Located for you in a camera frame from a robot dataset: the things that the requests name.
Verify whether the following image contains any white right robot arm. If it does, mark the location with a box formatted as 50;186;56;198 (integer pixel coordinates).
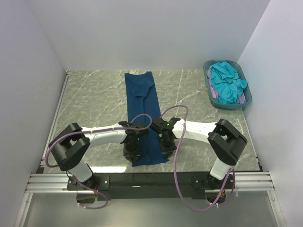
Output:
151;117;248;190

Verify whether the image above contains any aluminium frame rail left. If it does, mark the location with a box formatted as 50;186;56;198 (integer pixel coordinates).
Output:
38;70;71;169

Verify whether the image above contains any dark blue printed t-shirt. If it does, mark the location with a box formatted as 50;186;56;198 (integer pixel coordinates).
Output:
124;71;169;167

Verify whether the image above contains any aluminium frame rail front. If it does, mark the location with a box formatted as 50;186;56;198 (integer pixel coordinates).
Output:
25;172;275;193

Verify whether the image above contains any turquoise t-shirt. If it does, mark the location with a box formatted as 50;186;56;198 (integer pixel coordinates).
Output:
209;61;248;105

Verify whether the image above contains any black base crossbar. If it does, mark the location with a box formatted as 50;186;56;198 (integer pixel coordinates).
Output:
66;171;237;204

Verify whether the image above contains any aluminium frame rail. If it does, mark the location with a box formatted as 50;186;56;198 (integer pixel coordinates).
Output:
38;70;71;169
25;172;275;193

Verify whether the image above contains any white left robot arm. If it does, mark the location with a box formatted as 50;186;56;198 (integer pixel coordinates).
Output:
48;121;148;190

